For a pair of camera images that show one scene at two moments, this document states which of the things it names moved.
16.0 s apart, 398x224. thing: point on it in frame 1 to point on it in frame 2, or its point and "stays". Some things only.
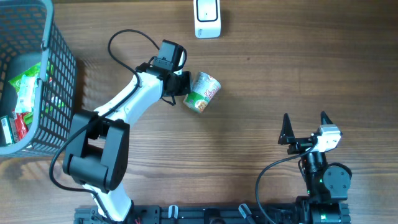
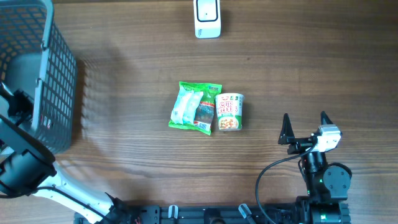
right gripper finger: x=287 y=135 stays
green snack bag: x=25 y=84 to x=194 y=106
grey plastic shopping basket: x=29 y=35 stays
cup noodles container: x=204 y=89 to x=230 y=108
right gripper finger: x=324 y=119 stays
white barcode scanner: x=207 y=17 stays
